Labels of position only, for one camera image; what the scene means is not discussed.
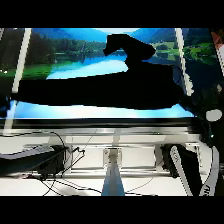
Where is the silver frame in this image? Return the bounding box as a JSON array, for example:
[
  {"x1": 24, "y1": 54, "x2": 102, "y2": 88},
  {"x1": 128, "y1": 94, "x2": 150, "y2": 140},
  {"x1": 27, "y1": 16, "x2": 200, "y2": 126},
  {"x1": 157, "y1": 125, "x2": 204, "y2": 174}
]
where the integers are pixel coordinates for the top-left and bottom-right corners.
[{"x1": 0, "y1": 126, "x2": 214, "y2": 197}]

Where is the black cable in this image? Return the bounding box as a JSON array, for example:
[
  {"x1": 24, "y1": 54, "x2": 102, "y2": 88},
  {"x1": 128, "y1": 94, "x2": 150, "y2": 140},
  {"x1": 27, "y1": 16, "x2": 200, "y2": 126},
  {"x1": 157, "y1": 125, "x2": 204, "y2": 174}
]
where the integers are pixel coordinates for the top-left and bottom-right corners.
[
  {"x1": 49, "y1": 131, "x2": 86, "y2": 169},
  {"x1": 41, "y1": 176, "x2": 103, "y2": 197}
]

